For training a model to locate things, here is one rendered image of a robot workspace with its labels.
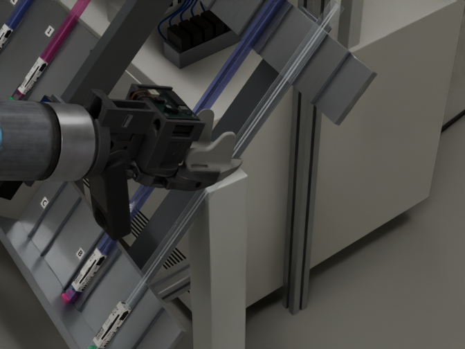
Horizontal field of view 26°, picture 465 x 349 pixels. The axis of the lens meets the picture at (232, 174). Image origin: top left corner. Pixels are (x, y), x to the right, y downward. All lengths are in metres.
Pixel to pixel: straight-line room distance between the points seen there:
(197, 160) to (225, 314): 0.46
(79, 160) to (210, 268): 0.46
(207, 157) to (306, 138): 0.80
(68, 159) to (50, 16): 0.67
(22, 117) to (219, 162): 0.25
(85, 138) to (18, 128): 0.07
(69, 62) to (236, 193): 0.38
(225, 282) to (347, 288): 0.88
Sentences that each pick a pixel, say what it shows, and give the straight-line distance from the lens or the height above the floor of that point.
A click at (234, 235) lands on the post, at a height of 0.74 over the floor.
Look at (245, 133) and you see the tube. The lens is 1.11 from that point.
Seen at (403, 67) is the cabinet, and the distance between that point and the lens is 2.03.
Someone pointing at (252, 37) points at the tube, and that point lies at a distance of 1.19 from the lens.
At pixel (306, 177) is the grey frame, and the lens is 1.92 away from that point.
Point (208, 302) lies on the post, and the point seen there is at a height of 0.61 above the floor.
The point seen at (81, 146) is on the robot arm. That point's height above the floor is 1.10.
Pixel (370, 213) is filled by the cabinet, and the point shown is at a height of 0.13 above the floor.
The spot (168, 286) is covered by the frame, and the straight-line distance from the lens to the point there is 1.85.
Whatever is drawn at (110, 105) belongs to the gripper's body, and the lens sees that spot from 0.97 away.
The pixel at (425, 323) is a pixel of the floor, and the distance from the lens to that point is 2.24.
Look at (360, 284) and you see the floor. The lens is 2.29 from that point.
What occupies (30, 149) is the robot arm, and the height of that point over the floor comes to 1.12.
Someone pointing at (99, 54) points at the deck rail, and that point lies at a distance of 1.49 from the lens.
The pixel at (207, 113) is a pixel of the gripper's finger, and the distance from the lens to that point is 1.10.
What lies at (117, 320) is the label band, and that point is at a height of 0.79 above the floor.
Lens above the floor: 1.73
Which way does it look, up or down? 43 degrees down
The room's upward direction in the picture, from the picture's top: straight up
